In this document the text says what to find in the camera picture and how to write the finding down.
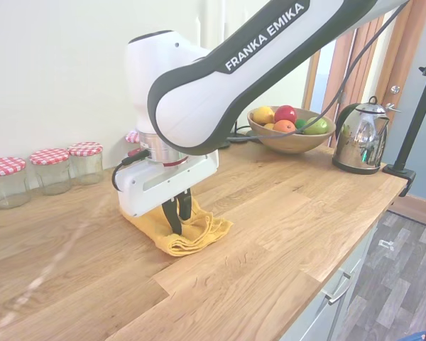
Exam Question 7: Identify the black camera stand with clamp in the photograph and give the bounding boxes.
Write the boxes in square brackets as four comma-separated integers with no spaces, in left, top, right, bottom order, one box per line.
[382,53,426,198]

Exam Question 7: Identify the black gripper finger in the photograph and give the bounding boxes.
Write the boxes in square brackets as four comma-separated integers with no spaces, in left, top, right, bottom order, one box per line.
[160,197,184,237]
[177,188,195,222]

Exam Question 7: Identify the green apple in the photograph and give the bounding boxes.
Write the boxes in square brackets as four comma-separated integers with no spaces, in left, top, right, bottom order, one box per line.
[302,117,329,136]

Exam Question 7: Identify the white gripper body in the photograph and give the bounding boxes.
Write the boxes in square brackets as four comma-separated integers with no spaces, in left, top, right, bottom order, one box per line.
[114,148,220,218]

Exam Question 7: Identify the red apple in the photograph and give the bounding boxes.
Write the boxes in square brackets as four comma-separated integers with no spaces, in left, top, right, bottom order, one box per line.
[273,104,299,124]

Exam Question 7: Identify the pale cabinet drawers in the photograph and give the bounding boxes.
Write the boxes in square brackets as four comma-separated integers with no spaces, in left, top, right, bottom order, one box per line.
[279,219,381,341]

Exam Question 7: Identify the wooden fruit bowl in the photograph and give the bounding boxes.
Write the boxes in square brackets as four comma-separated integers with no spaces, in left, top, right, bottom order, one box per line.
[246,105,337,155]

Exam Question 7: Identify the stainless steel kettle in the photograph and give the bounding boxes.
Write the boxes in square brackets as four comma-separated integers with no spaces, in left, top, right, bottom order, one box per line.
[332,95,392,175]

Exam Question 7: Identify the medium black candle holder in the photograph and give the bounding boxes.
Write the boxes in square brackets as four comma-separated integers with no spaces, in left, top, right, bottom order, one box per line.
[228,119,261,144]

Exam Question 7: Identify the yellow towel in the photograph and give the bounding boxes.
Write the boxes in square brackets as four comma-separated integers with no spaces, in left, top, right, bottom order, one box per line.
[120,197,234,257]

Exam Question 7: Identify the silver drawer handle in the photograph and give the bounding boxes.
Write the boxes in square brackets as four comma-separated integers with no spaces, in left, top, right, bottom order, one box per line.
[322,271,352,305]

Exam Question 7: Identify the orange fruit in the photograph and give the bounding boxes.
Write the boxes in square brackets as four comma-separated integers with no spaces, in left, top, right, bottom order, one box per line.
[272,119,297,134]

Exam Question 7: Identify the yellow lemon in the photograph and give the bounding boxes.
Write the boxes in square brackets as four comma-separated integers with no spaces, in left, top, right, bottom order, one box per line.
[252,106,275,126]

